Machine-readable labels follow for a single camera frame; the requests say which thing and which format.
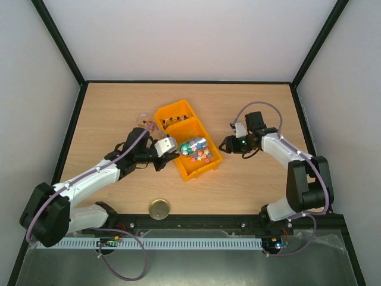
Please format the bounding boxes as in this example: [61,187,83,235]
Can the yellow star candy bin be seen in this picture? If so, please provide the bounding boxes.
[175,143,223,181]

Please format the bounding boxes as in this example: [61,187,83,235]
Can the metal scoop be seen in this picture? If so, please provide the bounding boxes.
[174,137,209,157]

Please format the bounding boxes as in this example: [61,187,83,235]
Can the yellow lollipop bin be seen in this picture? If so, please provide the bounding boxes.
[154,100,196,130]

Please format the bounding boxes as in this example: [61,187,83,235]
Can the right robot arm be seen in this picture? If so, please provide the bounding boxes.
[218,111,334,234]

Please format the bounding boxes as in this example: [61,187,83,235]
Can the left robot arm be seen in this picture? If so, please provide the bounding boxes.
[20,128,179,247]

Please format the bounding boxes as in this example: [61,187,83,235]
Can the clear glass jar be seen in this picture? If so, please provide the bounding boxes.
[136,113,157,132]

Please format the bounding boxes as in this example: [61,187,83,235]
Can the gold jar lid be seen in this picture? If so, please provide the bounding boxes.
[148,198,170,220]

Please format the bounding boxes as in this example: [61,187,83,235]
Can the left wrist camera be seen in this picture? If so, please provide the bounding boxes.
[154,136,178,157]

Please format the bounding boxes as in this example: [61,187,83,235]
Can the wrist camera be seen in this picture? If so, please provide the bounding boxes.
[154,136,178,157]
[230,122,248,138]

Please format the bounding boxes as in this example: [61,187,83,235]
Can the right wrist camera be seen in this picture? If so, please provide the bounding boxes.
[230,122,248,138]

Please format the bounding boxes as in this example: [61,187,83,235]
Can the grey slotted cable duct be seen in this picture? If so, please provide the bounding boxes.
[51,238,263,250]

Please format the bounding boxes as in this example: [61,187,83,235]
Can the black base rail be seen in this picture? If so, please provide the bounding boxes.
[29,212,346,236]

